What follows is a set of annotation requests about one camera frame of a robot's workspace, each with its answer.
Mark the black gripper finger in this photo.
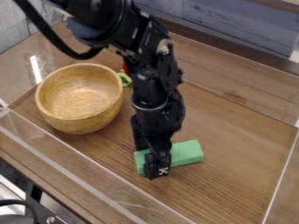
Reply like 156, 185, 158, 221
144, 151, 172, 180
132, 125, 148, 151

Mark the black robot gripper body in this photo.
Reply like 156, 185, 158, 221
129, 88, 186, 156

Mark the black metal table leg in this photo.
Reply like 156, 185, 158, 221
25, 185, 68, 224

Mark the black cable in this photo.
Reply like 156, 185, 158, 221
13, 0, 106, 61

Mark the red plush strawberry toy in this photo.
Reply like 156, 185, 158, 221
117, 64, 132, 88

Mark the clear acrylic tray wall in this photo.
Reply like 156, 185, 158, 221
0, 106, 194, 224

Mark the brown wooden bowl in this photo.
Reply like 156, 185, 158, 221
34, 63, 124, 135

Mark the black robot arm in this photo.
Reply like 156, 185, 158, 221
45, 0, 185, 179

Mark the green rectangular block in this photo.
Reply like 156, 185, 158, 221
134, 140, 204, 175

